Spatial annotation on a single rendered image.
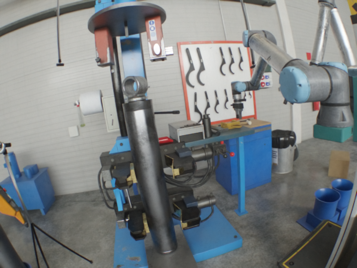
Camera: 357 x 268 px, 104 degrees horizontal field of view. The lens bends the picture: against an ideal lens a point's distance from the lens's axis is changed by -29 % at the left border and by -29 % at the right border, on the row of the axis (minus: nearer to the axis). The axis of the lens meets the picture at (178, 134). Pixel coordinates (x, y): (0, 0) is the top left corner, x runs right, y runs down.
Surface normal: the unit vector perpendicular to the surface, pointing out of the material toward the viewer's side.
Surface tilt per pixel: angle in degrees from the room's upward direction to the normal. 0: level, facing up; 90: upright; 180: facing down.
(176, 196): 90
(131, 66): 90
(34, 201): 90
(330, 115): 70
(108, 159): 90
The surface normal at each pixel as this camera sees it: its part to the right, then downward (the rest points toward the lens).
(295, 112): 0.23, 0.17
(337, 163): -0.72, 0.24
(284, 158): -0.29, 0.29
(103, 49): 0.00, 0.21
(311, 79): -0.06, -0.08
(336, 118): -0.66, -0.11
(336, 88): 0.02, 0.47
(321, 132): -0.91, 0.20
